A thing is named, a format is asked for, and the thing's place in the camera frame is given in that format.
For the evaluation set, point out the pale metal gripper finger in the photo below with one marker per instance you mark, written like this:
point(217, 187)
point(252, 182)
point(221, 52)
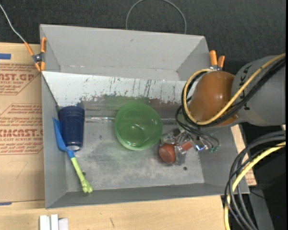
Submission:
point(181, 157)
point(169, 139)

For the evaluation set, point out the red-brown round toy food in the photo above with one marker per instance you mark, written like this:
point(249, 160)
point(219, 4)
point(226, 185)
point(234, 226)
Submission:
point(166, 153)

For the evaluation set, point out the clear green plastic bowl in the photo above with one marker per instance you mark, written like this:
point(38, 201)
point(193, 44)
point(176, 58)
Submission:
point(139, 126)

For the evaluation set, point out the grey metal bin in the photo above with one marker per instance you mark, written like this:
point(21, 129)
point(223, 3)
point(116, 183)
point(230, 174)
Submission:
point(124, 171)

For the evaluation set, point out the dark blue plastic cup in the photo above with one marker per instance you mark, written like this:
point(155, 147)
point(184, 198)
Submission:
point(71, 126)

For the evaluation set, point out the blue and green toy spatula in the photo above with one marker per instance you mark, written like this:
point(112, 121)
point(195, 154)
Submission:
point(60, 140)

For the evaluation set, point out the brown cardboard board red print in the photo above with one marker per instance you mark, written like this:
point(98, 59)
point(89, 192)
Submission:
point(19, 166)

